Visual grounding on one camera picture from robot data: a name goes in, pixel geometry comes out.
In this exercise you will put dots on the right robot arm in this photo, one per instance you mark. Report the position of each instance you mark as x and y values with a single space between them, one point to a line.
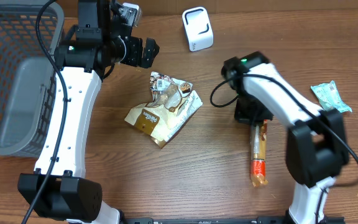
316 141

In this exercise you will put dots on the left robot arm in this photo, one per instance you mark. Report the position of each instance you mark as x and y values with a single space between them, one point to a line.
84 58

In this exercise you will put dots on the grey plastic shopping basket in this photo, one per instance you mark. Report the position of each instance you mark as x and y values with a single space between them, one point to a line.
27 85

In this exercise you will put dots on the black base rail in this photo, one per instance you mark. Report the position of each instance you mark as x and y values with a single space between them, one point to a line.
204 221

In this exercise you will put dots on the white barcode scanner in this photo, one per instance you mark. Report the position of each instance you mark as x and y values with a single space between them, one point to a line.
198 28

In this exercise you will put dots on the orange biscuit package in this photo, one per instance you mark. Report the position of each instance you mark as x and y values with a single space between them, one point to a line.
258 145

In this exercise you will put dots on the white brown snack pouch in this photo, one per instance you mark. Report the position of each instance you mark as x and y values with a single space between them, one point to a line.
173 103

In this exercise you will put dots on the teal wipes packet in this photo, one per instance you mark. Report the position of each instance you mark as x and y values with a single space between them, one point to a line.
329 97

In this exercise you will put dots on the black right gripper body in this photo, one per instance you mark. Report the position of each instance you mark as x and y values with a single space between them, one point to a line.
252 113

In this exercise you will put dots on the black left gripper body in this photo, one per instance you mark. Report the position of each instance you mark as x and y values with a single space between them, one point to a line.
136 50

